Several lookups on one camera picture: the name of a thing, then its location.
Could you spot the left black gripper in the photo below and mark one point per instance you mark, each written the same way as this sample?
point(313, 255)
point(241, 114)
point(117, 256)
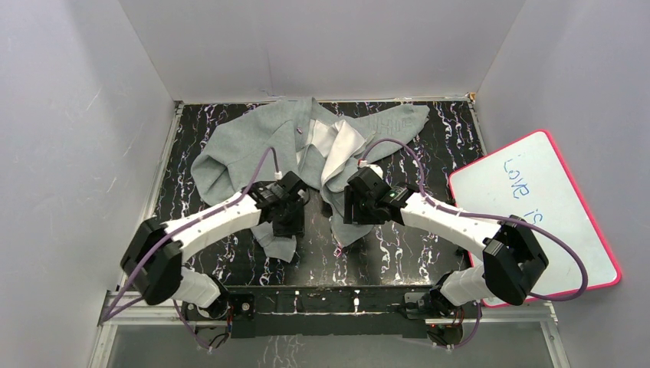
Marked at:
point(288, 217)

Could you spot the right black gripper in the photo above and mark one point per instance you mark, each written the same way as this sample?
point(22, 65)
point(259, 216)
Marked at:
point(351, 198)

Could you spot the grey zip-up jacket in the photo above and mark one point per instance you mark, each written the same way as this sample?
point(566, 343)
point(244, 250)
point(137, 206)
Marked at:
point(319, 146)

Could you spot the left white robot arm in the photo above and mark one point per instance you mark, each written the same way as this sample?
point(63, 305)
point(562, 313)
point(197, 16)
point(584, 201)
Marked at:
point(154, 260)

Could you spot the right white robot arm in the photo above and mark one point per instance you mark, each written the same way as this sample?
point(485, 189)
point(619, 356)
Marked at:
point(511, 260)

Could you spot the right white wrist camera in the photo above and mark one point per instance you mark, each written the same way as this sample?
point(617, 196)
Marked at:
point(363, 163)

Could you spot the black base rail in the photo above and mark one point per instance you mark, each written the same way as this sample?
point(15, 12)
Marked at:
point(338, 311)

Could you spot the aluminium table frame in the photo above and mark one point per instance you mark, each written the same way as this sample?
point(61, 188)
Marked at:
point(389, 255)

